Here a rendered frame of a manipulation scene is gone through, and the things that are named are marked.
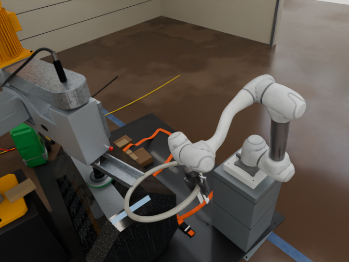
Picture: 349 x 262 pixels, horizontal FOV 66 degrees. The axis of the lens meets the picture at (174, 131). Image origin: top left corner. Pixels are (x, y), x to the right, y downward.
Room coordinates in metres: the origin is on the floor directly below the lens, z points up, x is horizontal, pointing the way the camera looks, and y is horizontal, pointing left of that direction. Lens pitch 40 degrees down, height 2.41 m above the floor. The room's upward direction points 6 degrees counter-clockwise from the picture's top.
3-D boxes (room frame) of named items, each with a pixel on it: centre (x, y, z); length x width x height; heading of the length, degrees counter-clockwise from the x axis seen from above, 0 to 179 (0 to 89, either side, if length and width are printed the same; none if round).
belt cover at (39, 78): (1.64, 0.88, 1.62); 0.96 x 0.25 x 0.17; 50
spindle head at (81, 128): (1.47, 0.67, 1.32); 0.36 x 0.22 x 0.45; 50
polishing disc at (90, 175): (1.41, 0.61, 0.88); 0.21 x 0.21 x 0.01
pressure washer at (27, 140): (2.64, 1.84, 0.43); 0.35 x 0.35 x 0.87; 18
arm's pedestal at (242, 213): (1.39, -0.55, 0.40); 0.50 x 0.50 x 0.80; 39
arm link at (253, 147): (1.38, -0.56, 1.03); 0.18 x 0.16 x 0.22; 33
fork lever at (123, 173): (1.34, 0.52, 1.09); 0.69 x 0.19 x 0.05; 50
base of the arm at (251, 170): (1.41, -0.54, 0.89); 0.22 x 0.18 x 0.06; 40
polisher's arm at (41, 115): (1.68, 0.90, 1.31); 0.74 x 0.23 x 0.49; 50
